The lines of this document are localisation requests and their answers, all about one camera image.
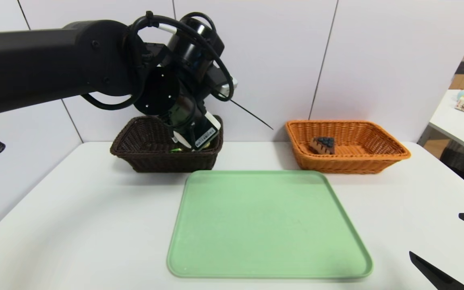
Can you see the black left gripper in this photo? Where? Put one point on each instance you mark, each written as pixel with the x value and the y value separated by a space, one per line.
pixel 204 135

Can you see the white rectangular block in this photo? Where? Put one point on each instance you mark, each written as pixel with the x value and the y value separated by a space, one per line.
pixel 180 140

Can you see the chocolate blueberry cake slice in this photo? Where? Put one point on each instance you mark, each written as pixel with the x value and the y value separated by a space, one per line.
pixel 322 146

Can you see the dark brown wicker basket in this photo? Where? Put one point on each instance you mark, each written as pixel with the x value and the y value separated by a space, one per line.
pixel 147 159

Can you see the orange wicker basket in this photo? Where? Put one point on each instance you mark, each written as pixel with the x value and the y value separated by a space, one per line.
pixel 361 161

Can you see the light green plastic tray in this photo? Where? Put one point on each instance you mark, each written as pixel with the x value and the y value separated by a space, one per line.
pixel 268 225

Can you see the white side table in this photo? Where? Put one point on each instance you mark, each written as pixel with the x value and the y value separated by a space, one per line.
pixel 453 129

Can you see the dark grey panel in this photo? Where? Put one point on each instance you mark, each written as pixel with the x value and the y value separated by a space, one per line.
pixel 462 67

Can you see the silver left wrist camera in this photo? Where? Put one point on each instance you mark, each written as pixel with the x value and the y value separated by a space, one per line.
pixel 227 85

